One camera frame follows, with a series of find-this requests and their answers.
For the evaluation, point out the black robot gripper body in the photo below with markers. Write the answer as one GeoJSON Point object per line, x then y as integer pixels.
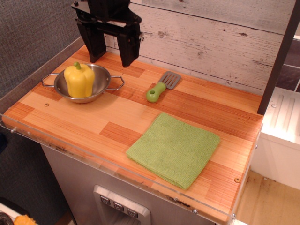
{"type": "Point", "coordinates": [112, 17]}

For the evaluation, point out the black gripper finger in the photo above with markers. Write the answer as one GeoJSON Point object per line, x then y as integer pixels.
{"type": "Point", "coordinates": [86, 31]}
{"type": "Point", "coordinates": [129, 44]}

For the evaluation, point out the green handled grey spatula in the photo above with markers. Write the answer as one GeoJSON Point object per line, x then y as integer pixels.
{"type": "Point", "coordinates": [168, 81]}

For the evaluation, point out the small steel pot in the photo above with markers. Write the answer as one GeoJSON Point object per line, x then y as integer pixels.
{"type": "Point", "coordinates": [101, 84]}

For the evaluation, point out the yellow toy bell pepper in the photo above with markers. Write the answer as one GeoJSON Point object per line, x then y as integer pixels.
{"type": "Point", "coordinates": [80, 79]}

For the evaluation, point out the clear acrylic edge guard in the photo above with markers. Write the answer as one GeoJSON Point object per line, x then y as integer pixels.
{"type": "Point", "coordinates": [214, 195]}

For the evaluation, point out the green woven cloth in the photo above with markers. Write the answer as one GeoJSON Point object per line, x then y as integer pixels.
{"type": "Point", "coordinates": [174, 150]}

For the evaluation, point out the grey toy fridge cabinet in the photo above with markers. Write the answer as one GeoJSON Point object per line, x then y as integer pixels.
{"type": "Point", "coordinates": [77, 180]}

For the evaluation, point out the silver dispenser button panel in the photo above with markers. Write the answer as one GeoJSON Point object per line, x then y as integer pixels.
{"type": "Point", "coordinates": [115, 209]}

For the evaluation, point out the white toy sink unit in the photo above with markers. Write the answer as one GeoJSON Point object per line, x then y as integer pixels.
{"type": "Point", "coordinates": [277, 153]}

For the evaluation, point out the orange object at corner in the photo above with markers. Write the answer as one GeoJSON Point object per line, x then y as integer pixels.
{"type": "Point", "coordinates": [24, 220]}

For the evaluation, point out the dark left upright post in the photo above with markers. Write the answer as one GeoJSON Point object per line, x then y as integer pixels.
{"type": "Point", "coordinates": [98, 47]}

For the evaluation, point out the dark upright post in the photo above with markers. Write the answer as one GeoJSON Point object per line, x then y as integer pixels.
{"type": "Point", "coordinates": [98, 47]}
{"type": "Point", "coordinates": [280, 59]}

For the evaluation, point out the dark right upright post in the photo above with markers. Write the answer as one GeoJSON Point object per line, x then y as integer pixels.
{"type": "Point", "coordinates": [280, 59]}

